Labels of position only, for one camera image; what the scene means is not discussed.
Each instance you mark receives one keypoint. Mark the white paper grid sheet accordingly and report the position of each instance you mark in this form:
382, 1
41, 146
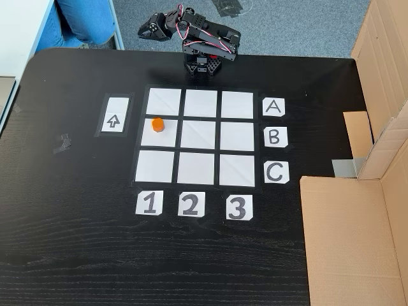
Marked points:
199, 134

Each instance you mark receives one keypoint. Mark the paper sheet number 1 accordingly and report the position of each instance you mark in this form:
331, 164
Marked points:
149, 203

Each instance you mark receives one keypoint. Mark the round orange token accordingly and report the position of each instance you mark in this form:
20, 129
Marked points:
157, 125

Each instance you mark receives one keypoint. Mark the white arrow paper sheet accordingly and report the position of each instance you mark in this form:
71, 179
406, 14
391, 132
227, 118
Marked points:
114, 106

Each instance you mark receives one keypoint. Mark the paper sheet number 2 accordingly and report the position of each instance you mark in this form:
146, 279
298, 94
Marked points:
191, 204

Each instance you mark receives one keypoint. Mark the paper sheet letter A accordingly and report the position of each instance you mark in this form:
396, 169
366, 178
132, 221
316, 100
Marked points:
274, 107

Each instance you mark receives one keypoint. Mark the paper sheet letter C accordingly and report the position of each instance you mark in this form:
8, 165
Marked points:
276, 172

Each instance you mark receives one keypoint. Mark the black floor tape patch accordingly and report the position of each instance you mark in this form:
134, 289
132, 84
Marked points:
228, 6

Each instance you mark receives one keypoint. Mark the blue fabric seat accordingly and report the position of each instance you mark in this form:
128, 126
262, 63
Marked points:
86, 22

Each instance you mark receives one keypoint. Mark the brown cardboard box panel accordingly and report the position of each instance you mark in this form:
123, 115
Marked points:
344, 239
382, 63

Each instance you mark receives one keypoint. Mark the paper sheet letter B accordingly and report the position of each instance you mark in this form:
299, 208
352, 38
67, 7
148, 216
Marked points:
275, 137

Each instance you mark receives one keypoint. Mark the paper sheet number 3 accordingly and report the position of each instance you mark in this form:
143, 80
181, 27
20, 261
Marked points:
239, 207

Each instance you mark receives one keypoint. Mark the white desk top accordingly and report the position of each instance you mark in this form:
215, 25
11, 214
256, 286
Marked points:
19, 28

